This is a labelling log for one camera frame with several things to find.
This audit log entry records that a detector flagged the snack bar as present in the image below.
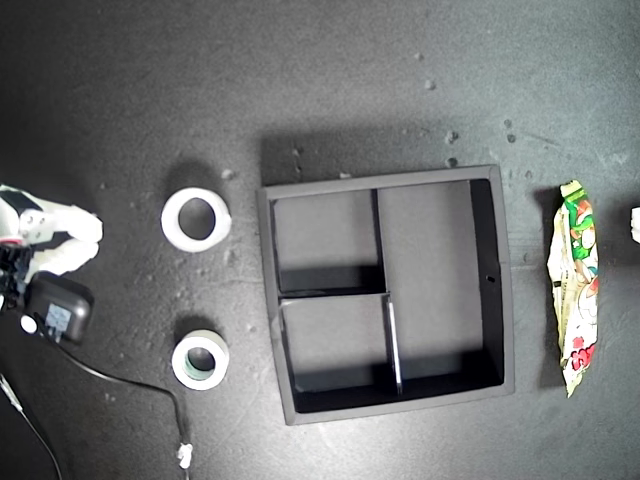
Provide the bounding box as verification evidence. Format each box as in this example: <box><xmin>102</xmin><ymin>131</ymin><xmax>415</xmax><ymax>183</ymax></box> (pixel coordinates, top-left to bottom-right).
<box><xmin>546</xmin><ymin>178</ymin><xmax>600</xmax><ymax>399</ymax></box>

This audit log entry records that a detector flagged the large white tape roll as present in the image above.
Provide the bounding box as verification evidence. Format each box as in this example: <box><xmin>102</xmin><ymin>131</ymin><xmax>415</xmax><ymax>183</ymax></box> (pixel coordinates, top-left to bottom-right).
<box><xmin>160</xmin><ymin>186</ymin><xmax>232</xmax><ymax>254</ymax></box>

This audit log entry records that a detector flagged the small white tape roll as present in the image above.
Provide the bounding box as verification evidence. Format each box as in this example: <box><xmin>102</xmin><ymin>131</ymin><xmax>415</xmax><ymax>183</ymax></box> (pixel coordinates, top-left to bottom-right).
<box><xmin>171</xmin><ymin>327</ymin><xmax>230</xmax><ymax>392</ymax></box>

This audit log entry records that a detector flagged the black tray with wells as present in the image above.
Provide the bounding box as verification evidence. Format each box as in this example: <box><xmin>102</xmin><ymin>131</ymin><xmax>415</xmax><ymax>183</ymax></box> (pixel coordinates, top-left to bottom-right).
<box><xmin>255</xmin><ymin>163</ymin><xmax>516</xmax><ymax>427</ymax></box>

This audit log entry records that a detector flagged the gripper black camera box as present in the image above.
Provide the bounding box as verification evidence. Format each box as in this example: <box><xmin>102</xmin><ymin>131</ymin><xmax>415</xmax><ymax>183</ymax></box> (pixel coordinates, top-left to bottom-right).
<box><xmin>20</xmin><ymin>272</ymin><xmax>96</xmax><ymax>347</ymax></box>

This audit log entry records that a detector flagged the black camera cable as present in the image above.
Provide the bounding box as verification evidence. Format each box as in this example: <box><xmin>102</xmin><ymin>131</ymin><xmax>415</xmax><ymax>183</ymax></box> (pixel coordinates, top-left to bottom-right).
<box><xmin>49</xmin><ymin>334</ymin><xmax>194</xmax><ymax>451</ymax></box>

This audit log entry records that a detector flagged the thin grey cable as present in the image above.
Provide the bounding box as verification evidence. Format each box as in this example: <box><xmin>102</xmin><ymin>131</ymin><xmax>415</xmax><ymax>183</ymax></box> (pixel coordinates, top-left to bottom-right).
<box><xmin>0</xmin><ymin>373</ymin><xmax>65</xmax><ymax>480</ymax></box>

